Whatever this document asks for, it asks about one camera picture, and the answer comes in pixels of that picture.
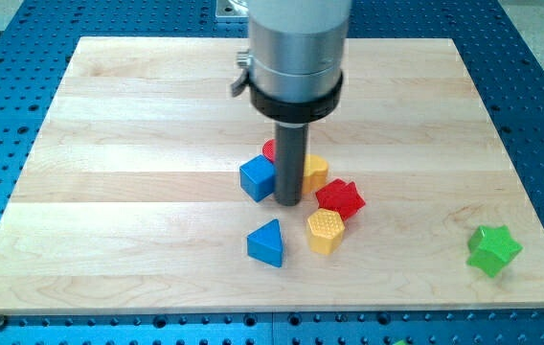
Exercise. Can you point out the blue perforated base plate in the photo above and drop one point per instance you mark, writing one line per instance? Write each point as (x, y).
(36, 44)

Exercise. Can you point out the yellow hexagon block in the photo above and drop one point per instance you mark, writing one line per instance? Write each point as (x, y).
(325, 231)

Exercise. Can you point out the wooden board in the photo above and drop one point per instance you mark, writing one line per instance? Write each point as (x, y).
(130, 199)

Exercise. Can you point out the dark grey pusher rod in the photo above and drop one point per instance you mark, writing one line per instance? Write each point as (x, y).
(290, 156)

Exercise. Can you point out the silver metal bracket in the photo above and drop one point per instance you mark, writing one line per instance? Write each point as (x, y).
(231, 9)

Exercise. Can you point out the blue cube block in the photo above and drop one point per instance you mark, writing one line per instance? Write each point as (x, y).
(257, 178)

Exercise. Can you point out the red round block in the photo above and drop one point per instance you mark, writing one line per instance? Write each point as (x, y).
(268, 150)

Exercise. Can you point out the blue triangle block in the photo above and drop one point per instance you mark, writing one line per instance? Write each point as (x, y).
(266, 244)

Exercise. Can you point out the yellow heart block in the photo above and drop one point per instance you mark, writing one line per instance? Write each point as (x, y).
(316, 172)

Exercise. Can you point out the red star block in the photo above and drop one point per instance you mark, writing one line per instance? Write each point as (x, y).
(342, 197)

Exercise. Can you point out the green star block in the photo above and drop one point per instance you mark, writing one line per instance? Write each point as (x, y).
(491, 249)

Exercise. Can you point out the black clamp ring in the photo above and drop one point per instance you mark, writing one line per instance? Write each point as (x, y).
(296, 113)

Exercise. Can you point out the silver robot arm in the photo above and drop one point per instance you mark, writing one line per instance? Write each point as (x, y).
(293, 71)

